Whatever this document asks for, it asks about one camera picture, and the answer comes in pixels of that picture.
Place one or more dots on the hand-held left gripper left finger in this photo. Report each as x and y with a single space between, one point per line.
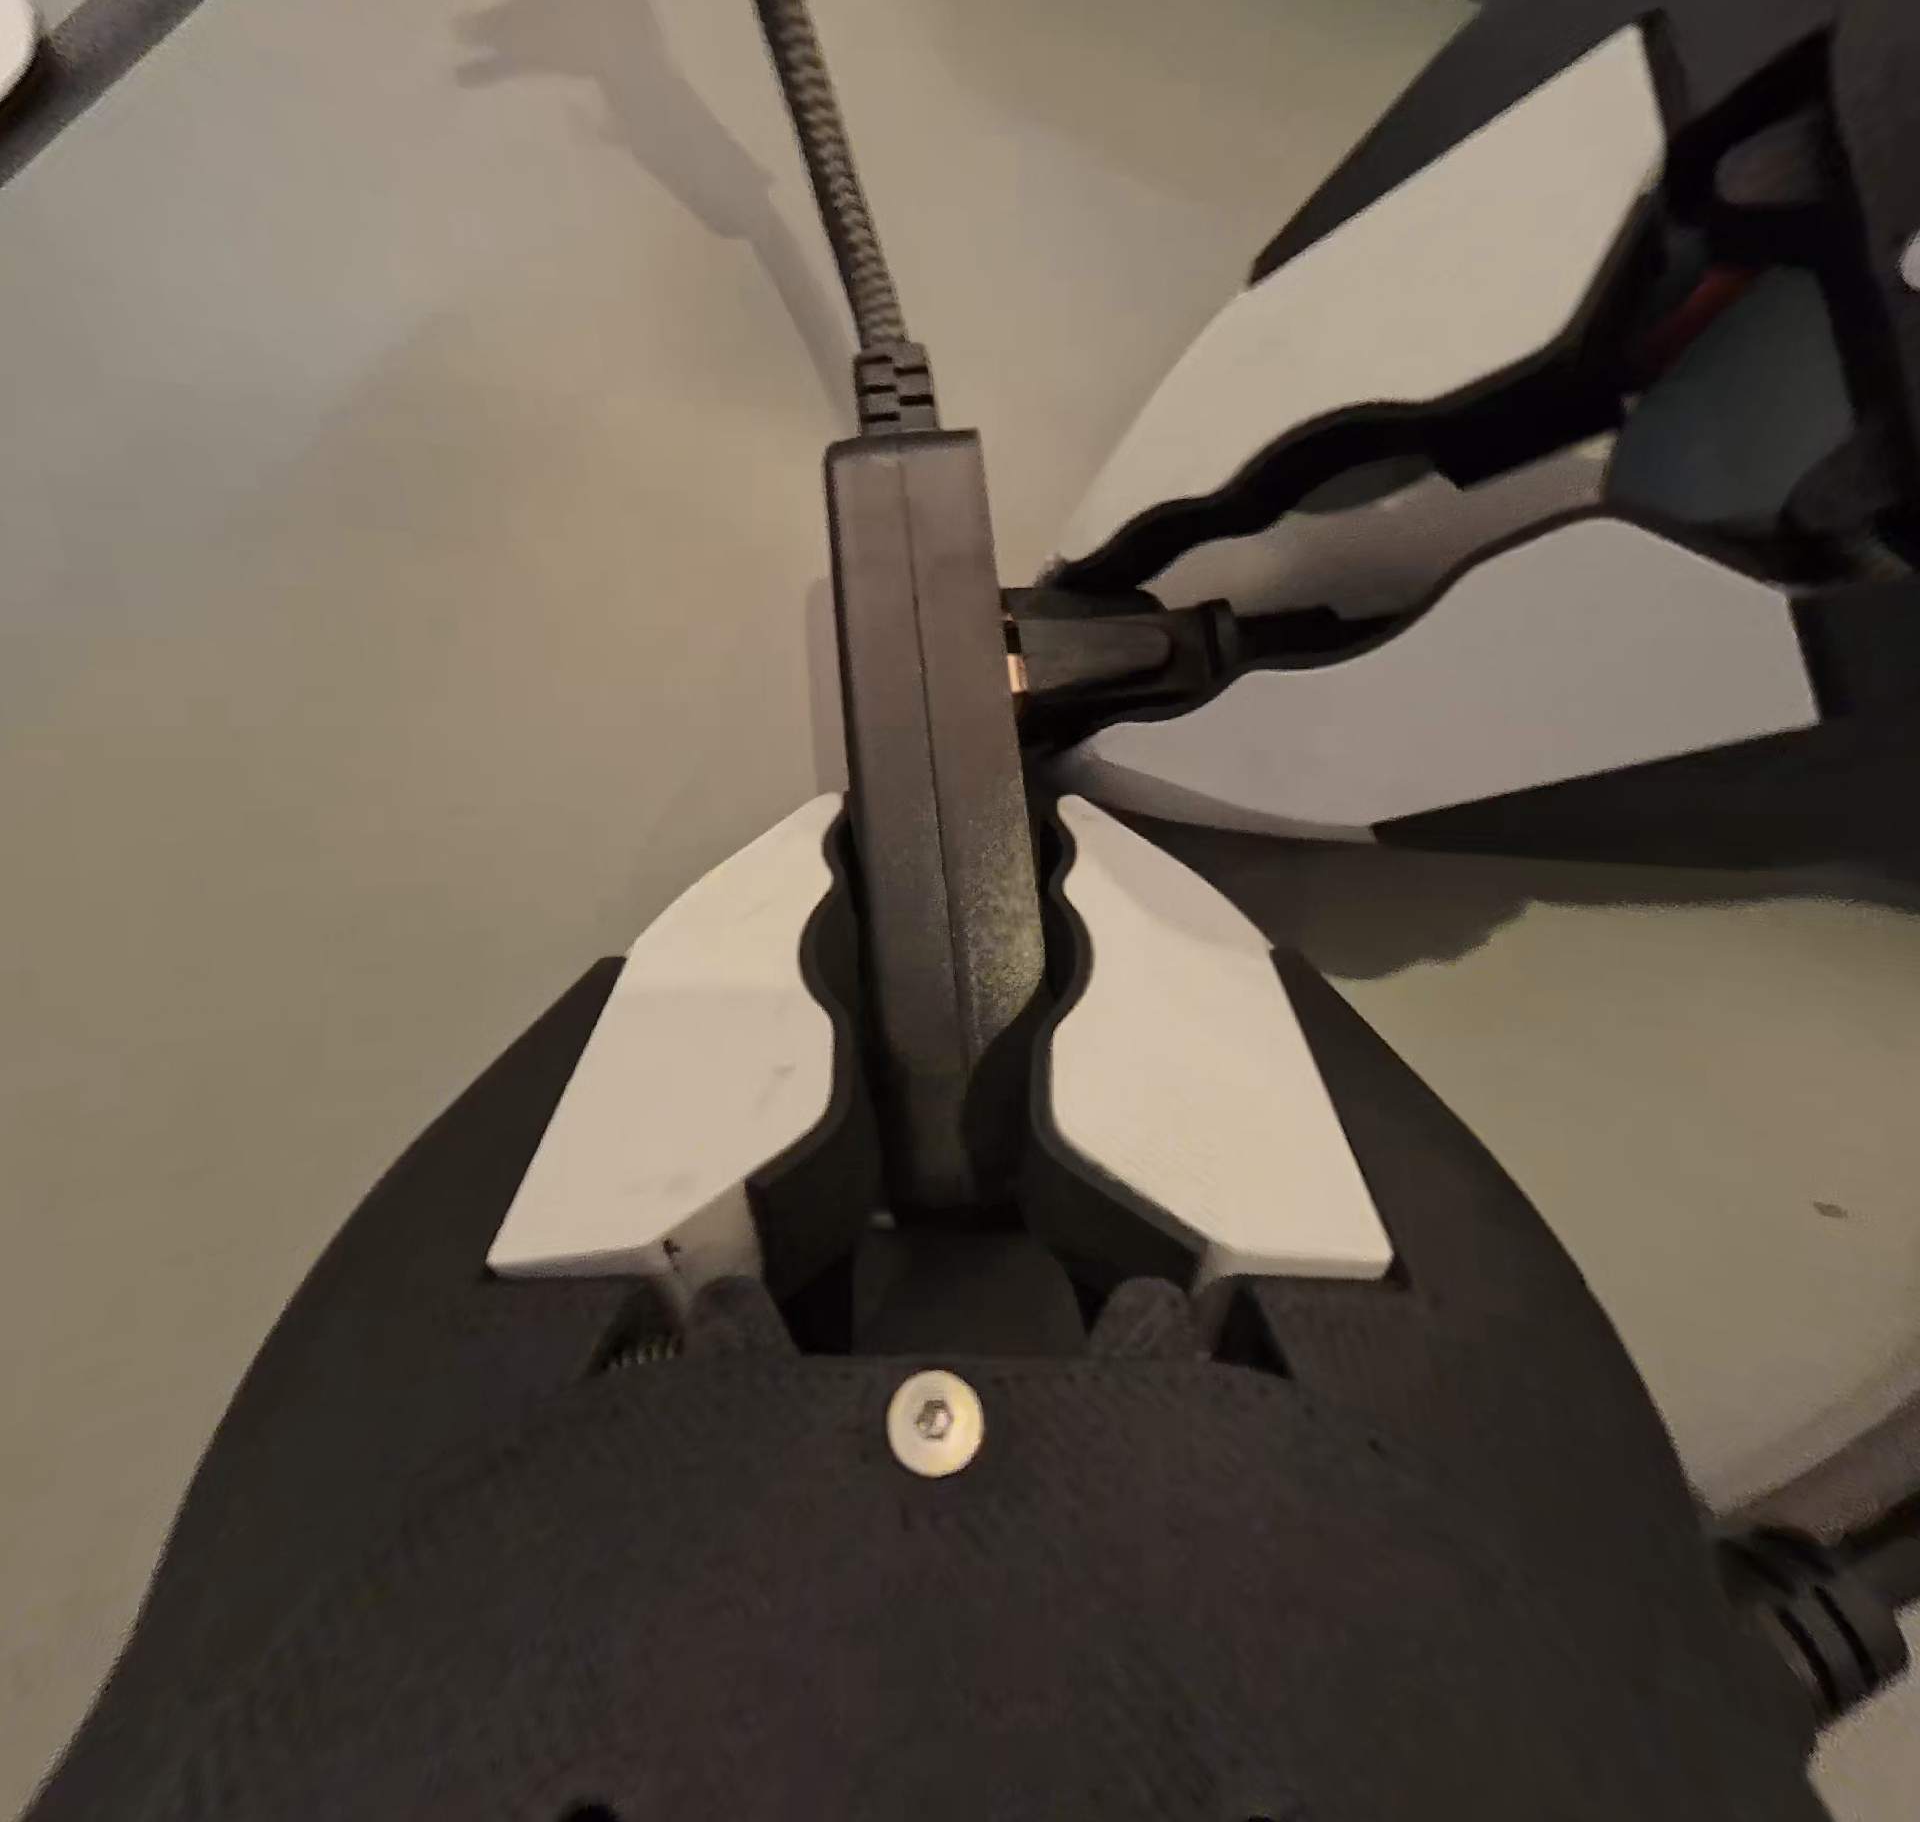
691 1073

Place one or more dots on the black power plug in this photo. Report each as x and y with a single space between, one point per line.
1110 652

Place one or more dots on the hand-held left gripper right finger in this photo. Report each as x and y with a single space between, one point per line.
1200 1087

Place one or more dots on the white document stand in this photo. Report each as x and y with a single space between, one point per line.
11 36

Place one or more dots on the black power strip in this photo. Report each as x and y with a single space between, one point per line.
930 801

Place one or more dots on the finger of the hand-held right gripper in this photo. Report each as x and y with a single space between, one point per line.
1410 261
1575 681

